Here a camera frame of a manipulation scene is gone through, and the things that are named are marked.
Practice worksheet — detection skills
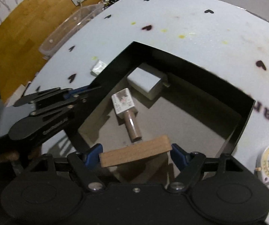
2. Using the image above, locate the clear plastic storage bin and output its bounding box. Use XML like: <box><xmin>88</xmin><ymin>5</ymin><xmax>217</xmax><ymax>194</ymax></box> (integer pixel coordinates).
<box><xmin>38</xmin><ymin>3</ymin><xmax>104</xmax><ymax>59</ymax></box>

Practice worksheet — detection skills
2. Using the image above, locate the brown carved wooden coaster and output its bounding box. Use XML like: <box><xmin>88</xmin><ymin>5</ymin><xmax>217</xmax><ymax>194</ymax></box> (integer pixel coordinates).
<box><xmin>99</xmin><ymin>135</ymin><xmax>172</xmax><ymax>168</ymax></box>

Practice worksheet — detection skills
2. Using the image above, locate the white rectangular charger block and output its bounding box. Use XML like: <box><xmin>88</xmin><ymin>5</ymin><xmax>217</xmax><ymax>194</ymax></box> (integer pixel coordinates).
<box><xmin>127</xmin><ymin>64</ymin><xmax>167</xmax><ymax>100</ymax></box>

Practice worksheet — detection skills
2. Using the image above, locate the black storage box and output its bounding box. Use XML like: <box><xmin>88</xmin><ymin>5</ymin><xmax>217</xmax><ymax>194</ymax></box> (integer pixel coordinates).
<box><xmin>65</xmin><ymin>41</ymin><xmax>256</xmax><ymax>183</ymax></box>

